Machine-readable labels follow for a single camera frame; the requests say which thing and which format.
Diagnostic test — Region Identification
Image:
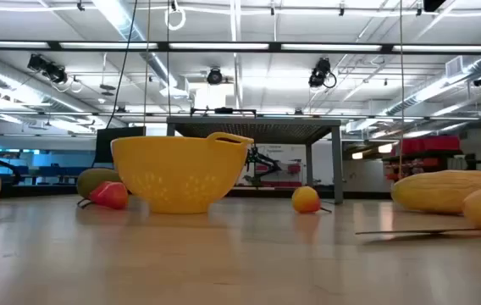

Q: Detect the yellow corn cob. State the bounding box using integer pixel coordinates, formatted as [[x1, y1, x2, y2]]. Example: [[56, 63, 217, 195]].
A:
[[390, 169, 481, 215]]

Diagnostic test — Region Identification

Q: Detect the yellow plastic colander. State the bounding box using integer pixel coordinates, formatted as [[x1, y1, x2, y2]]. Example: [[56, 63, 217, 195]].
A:
[[110, 131, 255, 215]]

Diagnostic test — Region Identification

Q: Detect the green mango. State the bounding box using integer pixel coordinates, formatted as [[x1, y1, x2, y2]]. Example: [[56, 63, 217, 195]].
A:
[[75, 167, 123, 200]]

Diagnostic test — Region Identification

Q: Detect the black overhead light bar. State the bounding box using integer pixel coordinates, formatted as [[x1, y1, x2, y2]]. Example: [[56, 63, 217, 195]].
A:
[[0, 39, 481, 55]]

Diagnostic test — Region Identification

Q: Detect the red storage bin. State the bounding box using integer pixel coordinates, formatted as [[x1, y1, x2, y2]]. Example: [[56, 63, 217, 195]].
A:
[[401, 136, 427, 155], [424, 135, 462, 155]]

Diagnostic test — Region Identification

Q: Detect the black storage shelf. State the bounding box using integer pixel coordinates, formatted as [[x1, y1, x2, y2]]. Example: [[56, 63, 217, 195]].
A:
[[382, 147, 481, 183]]

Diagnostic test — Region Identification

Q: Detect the grey perforated metal stand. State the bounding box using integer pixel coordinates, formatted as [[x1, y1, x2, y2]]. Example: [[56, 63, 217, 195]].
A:
[[166, 116, 346, 206]]

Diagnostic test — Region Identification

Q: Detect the black background monitor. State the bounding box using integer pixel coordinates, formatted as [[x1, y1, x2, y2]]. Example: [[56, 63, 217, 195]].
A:
[[95, 125, 147, 164]]

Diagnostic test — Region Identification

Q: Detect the tan hanging cord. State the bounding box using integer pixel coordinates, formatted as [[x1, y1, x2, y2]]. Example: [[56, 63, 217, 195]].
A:
[[398, 0, 406, 181], [142, 0, 152, 187]]

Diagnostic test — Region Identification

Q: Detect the white cable ring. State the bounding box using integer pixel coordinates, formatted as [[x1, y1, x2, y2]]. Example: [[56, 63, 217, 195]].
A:
[[163, 6, 187, 31]]

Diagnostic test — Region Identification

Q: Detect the black hanging cable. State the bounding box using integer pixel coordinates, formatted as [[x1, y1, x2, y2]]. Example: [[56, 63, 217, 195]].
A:
[[91, 0, 139, 167]]

